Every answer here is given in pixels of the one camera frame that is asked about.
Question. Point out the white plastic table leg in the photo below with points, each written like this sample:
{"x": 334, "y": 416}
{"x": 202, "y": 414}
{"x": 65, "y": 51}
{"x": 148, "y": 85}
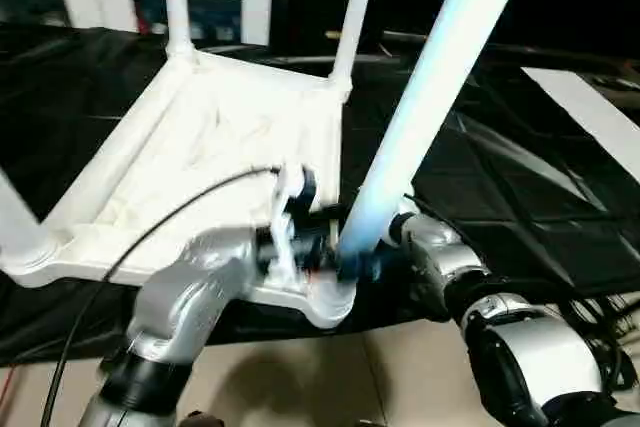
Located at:
{"x": 352, "y": 17}
{"x": 177, "y": 2}
{"x": 20, "y": 217}
{"x": 430, "y": 87}

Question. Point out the dark shoe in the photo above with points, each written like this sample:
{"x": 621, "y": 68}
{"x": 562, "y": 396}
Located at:
{"x": 205, "y": 419}

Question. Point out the black plastic sheet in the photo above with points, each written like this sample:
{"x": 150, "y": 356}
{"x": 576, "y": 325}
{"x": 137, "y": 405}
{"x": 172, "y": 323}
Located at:
{"x": 500, "y": 172}

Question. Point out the white flat board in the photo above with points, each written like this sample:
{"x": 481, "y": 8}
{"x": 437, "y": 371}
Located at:
{"x": 590, "y": 97}

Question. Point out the long black pole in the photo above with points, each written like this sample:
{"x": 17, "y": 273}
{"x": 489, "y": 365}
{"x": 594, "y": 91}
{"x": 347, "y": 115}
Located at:
{"x": 400, "y": 39}

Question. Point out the red bottle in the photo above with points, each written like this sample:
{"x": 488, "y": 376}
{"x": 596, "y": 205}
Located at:
{"x": 144, "y": 22}

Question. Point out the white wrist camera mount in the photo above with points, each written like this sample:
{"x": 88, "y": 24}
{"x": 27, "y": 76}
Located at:
{"x": 290, "y": 207}
{"x": 400, "y": 212}

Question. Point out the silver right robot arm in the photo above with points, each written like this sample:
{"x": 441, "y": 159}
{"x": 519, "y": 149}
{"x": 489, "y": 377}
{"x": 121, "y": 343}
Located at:
{"x": 450, "y": 257}

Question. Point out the white plastic table top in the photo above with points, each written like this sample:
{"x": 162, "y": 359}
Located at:
{"x": 175, "y": 122}

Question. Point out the tan tape piece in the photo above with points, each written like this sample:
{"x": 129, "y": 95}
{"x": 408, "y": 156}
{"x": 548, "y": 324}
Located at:
{"x": 332, "y": 35}

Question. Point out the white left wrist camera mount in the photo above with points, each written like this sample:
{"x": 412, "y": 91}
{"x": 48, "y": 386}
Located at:
{"x": 290, "y": 207}

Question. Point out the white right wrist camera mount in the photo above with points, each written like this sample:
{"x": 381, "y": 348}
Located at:
{"x": 400, "y": 212}

